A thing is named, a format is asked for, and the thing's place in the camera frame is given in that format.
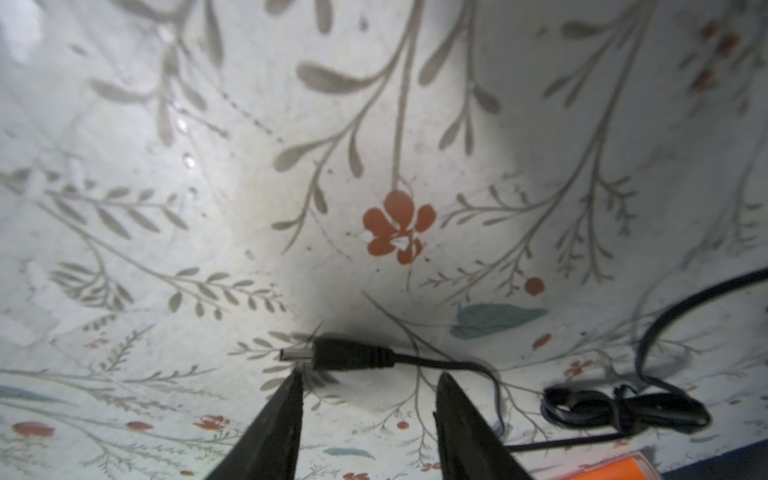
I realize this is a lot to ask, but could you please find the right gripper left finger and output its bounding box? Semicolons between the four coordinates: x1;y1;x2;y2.
206;370;304;480

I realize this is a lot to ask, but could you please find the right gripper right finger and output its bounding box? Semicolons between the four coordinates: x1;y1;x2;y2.
434;373;533;480

